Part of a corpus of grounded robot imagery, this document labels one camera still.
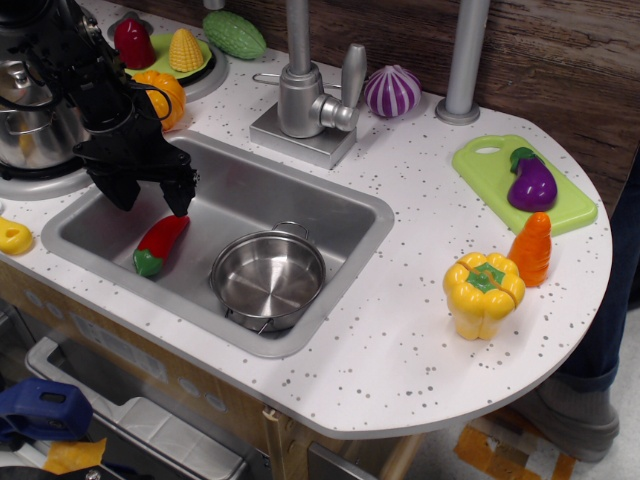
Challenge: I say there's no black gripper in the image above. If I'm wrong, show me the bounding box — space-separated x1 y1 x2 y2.
74 107 199 217

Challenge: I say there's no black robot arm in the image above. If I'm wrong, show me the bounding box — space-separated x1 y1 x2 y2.
1 1 196 217

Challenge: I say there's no large steel pot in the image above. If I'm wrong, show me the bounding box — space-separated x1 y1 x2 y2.
1 61 90 170

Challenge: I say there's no small steel pan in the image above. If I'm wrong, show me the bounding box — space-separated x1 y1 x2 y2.
209 221 326 334

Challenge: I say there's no purple toy eggplant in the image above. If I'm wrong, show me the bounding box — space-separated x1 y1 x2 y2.
507 147 558 213

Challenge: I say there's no red toy chili pepper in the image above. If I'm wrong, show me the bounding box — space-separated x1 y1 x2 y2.
132 215 190 277

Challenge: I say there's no stainless steel sink basin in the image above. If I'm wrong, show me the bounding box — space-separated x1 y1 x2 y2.
42 131 394 358

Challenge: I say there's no orange toy pumpkin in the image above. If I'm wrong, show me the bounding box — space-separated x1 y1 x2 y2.
132 70 186 131

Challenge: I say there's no yellow toy corn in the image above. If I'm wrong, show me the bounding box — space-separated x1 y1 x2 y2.
169 29 205 73

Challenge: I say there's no yellow toy piece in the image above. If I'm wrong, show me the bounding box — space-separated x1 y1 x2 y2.
0 217 33 255

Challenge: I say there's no light green toy plate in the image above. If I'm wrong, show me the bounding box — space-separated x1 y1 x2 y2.
125 32 212 80

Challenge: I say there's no green toy bitter gourd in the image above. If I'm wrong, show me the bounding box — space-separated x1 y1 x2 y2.
202 10 267 60

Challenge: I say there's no grey toy faucet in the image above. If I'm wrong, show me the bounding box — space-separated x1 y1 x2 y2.
250 1 367 170

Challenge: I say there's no purple striped toy onion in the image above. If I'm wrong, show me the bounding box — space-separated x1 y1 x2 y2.
364 65 422 118

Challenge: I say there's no grey vertical pole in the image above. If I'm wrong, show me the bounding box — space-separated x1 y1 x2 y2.
435 0 491 126

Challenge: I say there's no green toy cutting board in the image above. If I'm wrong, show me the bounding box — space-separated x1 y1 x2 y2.
452 135 597 236

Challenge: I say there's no yellow toy bell pepper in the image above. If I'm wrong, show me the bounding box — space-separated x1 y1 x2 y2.
443 252 526 340

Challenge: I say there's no orange toy carrot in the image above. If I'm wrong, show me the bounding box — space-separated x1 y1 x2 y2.
508 212 552 287

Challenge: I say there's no blue jeans leg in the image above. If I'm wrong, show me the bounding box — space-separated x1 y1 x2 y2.
558 159 639 393

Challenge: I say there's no grey shoe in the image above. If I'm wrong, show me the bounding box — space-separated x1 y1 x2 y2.
511 378 620 463

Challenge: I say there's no blue clamp handle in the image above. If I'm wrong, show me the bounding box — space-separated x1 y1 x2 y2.
1 378 93 441

